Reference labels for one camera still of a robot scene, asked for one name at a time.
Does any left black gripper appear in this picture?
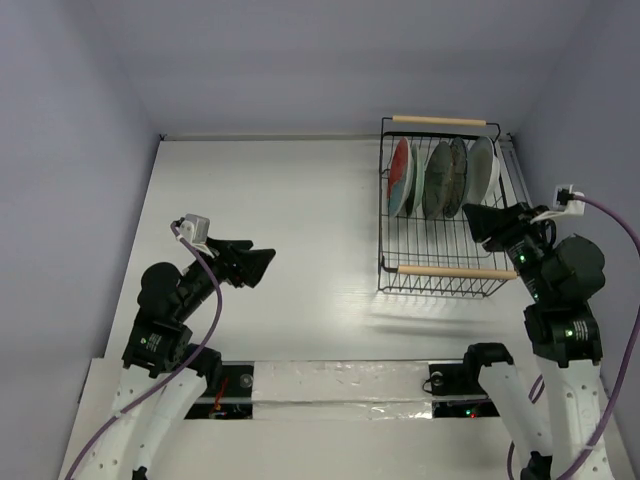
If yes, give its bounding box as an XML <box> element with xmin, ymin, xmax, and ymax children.
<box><xmin>175</xmin><ymin>234</ymin><xmax>274</xmax><ymax>319</ymax></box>

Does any blue floral white plate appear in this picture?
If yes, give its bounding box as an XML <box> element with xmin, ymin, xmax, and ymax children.
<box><xmin>444</xmin><ymin>137</ymin><xmax>467</xmax><ymax>218</ymax></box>

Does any white deep bowl plate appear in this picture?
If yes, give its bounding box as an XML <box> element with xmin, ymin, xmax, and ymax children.
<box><xmin>466</xmin><ymin>137</ymin><xmax>500</xmax><ymax>204</ymax></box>

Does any dark green deer plate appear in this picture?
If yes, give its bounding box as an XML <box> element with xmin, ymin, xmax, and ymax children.
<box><xmin>422</xmin><ymin>141</ymin><xmax>453</xmax><ymax>220</ymax></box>

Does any red and teal plate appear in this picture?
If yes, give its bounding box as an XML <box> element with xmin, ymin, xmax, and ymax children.
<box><xmin>387</xmin><ymin>137</ymin><xmax>414</xmax><ymax>218</ymax></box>

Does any light green flower plate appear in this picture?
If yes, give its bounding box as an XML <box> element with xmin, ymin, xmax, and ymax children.
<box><xmin>405</xmin><ymin>144</ymin><xmax>426</xmax><ymax>217</ymax></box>

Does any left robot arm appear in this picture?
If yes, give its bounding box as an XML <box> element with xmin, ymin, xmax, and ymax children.
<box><xmin>65</xmin><ymin>232</ymin><xmax>276</xmax><ymax>479</ymax></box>

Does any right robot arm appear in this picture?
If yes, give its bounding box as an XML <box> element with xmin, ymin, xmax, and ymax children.
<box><xmin>460</xmin><ymin>203</ymin><xmax>613</xmax><ymax>479</ymax></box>

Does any silver foil strip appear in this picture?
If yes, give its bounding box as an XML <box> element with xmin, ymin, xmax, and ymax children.
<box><xmin>251</xmin><ymin>361</ymin><xmax>433</xmax><ymax>421</ymax></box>

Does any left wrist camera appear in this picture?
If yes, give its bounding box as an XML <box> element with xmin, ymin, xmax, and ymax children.
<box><xmin>177</xmin><ymin>214</ymin><xmax>210</xmax><ymax>252</ymax></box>

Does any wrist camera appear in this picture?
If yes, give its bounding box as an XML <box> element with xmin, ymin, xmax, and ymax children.
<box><xmin>177</xmin><ymin>214</ymin><xmax>210</xmax><ymax>252</ymax></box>
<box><xmin>530</xmin><ymin>184</ymin><xmax>586</xmax><ymax>224</ymax></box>

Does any black wire dish rack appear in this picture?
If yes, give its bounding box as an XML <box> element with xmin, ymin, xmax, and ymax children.
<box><xmin>377</xmin><ymin>116</ymin><xmax>516</xmax><ymax>298</ymax></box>

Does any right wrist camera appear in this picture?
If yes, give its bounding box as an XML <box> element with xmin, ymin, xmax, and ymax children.
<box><xmin>530</xmin><ymin>184</ymin><xmax>586</xmax><ymax>224</ymax></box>

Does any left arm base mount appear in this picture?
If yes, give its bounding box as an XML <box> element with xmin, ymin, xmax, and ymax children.
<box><xmin>185</xmin><ymin>362</ymin><xmax>254</xmax><ymax>420</ymax></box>

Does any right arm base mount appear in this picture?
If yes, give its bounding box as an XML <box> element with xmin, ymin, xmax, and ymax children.
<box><xmin>422</xmin><ymin>362</ymin><xmax>499</xmax><ymax>419</ymax></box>

